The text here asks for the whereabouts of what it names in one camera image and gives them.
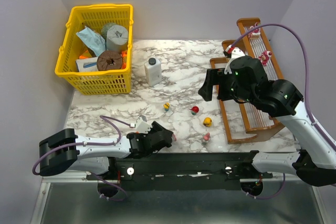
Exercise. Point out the light blue plastic pouch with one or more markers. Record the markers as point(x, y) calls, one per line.
point(93, 40)

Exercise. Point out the grey tape roll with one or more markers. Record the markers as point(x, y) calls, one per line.
point(117, 39)

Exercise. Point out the red hat figure toy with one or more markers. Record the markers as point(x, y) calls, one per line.
point(194, 110)

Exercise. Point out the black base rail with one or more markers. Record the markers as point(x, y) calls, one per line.
point(198, 171)

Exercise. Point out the red white bear toy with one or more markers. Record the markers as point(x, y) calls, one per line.
point(255, 32)

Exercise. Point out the white blue box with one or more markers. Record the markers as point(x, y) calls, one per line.
point(87, 65)

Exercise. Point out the white bottle black cap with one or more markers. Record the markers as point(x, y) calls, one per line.
point(153, 71)

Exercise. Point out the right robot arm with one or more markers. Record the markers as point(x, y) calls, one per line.
point(316, 163)

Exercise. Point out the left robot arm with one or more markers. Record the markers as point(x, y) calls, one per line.
point(67, 151)

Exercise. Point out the yellow plastic basket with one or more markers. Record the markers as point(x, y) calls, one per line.
point(95, 17)

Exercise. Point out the brown tape roll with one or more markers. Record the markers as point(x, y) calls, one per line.
point(109, 60)

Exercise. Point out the small minion toy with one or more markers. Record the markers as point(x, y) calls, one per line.
point(166, 106)

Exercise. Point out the green ball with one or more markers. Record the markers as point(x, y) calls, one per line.
point(105, 29)

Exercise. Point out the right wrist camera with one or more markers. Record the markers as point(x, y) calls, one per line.
point(232, 53)

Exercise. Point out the yellow duck toy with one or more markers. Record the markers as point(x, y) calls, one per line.
point(207, 122)

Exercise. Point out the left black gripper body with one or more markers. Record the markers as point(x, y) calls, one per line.
point(156, 137)

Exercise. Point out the brown tiered wooden shelf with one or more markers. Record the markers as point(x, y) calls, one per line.
point(257, 112)

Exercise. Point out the pink strawberry bear toy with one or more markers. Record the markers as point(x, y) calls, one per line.
point(265, 57)

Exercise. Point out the orange bottle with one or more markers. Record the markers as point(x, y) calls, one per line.
point(124, 56)

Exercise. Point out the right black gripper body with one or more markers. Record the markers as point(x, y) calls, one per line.
point(214, 83)

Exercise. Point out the pink bunny figure toy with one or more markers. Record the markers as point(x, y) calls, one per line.
point(206, 138)

